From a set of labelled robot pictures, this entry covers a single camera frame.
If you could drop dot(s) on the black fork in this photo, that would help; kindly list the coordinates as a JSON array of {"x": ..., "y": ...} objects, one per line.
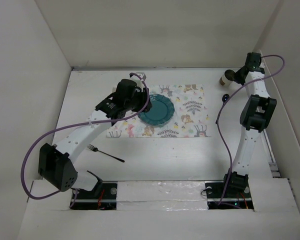
[{"x": 95, "y": 149}]

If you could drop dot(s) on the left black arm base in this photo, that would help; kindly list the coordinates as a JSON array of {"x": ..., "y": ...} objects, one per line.
[{"x": 104, "y": 198}]

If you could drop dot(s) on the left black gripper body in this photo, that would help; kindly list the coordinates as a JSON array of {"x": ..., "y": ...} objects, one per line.
[{"x": 138, "y": 102}]

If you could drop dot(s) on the black spoon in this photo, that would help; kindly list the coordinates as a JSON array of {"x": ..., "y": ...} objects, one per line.
[{"x": 225, "y": 97}]

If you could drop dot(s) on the teal scalloped plate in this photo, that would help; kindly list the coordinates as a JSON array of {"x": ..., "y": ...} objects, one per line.
[{"x": 161, "y": 112}]

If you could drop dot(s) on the patterned white cloth napkin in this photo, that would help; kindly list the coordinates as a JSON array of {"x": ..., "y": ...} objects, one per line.
[{"x": 190, "y": 117}]

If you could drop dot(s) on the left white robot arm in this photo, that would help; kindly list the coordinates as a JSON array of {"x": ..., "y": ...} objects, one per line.
[{"x": 56, "y": 162}]

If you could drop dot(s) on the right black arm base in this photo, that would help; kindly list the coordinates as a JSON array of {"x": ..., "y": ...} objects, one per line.
[{"x": 213, "y": 191}]

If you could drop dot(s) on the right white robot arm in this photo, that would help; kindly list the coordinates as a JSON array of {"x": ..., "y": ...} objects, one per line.
[{"x": 254, "y": 119}]

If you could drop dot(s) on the brown paper cup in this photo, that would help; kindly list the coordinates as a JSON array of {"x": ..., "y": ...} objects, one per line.
[{"x": 227, "y": 78}]

